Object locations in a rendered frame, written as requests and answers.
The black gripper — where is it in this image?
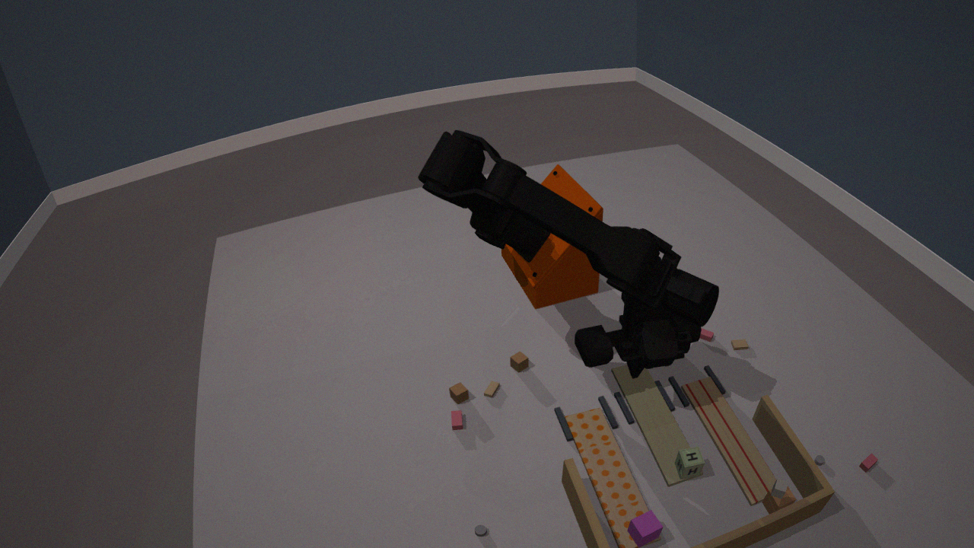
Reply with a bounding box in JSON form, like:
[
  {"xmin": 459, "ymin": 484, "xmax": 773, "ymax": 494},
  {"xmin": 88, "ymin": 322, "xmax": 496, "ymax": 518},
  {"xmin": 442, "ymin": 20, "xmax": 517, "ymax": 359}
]
[{"xmin": 575, "ymin": 292, "xmax": 702, "ymax": 379}]

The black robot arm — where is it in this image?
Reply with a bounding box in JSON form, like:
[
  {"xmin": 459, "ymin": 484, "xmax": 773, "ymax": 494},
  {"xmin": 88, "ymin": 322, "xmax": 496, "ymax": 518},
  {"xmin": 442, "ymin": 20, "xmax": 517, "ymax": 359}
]
[{"xmin": 418, "ymin": 130, "xmax": 719, "ymax": 369}]

